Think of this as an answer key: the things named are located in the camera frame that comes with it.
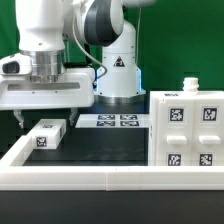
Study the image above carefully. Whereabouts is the white U-shaped boundary frame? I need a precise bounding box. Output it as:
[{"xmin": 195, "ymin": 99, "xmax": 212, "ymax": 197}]
[{"xmin": 0, "ymin": 136, "xmax": 224, "ymax": 191}]

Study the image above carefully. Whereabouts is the white cabinet door panel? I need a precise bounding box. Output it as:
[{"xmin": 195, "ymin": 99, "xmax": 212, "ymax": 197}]
[
  {"xmin": 162, "ymin": 99, "xmax": 193, "ymax": 166},
  {"xmin": 192, "ymin": 99, "xmax": 224, "ymax": 166}
]

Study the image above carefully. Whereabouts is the white cabinet box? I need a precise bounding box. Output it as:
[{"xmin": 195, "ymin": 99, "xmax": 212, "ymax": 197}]
[{"xmin": 148, "ymin": 77, "xmax": 224, "ymax": 167}]

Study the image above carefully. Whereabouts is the white rectangular block with tags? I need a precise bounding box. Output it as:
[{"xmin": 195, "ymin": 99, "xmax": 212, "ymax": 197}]
[{"xmin": 28, "ymin": 119, "xmax": 67, "ymax": 150}]

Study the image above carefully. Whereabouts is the white flat tag base plate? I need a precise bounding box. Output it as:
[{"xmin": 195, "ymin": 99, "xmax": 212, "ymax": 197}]
[{"xmin": 76, "ymin": 114, "xmax": 150, "ymax": 128}]

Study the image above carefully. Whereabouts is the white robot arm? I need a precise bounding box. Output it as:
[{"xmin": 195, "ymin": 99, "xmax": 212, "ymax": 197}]
[{"xmin": 0, "ymin": 0, "xmax": 156, "ymax": 122}]

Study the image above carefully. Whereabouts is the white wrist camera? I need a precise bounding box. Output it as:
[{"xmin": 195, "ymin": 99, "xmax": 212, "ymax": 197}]
[{"xmin": 0, "ymin": 53, "xmax": 32, "ymax": 75}]

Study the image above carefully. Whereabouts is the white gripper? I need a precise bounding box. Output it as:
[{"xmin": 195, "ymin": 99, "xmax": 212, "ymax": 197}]
[{"xmin": 0, "ymin": 67, "xmax": 95, "ymax": 128}]

